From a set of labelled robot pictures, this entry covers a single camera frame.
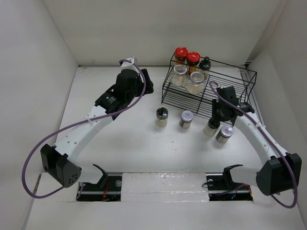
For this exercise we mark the black wire rack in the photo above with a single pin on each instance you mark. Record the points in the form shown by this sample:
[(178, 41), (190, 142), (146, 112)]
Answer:
[(242, 79)]

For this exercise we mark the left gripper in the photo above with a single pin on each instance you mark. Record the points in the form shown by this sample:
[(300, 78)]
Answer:
[(148, 84)]

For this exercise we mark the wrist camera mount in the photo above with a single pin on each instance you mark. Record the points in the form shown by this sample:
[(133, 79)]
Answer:
[(220, 91), (128, 63)]

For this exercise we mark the clear glass jar front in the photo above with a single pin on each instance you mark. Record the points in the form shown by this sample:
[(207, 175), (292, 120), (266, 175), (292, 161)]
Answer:
[(196, 85)]

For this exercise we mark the clear glass jar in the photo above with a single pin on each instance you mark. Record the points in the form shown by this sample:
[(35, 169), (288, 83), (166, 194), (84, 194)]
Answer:
[(179, 75), (196, 85)]

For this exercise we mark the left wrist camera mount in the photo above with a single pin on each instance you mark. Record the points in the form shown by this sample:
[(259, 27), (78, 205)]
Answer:
[(128, 63)]

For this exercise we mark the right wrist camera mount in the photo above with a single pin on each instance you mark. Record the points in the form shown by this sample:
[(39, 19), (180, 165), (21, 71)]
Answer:
[(220, 91)]

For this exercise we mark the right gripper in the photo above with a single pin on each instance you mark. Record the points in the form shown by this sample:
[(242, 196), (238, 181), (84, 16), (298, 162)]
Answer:
[(215, 105)]

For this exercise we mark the white lid spice jar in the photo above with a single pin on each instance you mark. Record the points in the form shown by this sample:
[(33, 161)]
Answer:
[(186, 119), (224, 134)]

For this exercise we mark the red lid sauce jar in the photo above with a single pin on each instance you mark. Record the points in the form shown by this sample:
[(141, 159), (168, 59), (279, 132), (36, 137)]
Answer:
[(192, 60), (180, 55)]

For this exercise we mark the black cap spice grinder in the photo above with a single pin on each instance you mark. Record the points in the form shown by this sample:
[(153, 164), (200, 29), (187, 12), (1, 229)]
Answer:
[(211, 128), (161, 117), (205, 66)]

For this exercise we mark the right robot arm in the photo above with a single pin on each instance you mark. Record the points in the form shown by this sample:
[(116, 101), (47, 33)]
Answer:
[(280, 169)]

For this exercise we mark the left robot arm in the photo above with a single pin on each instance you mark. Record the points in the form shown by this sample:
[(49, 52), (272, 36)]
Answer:
[(59, 160)]

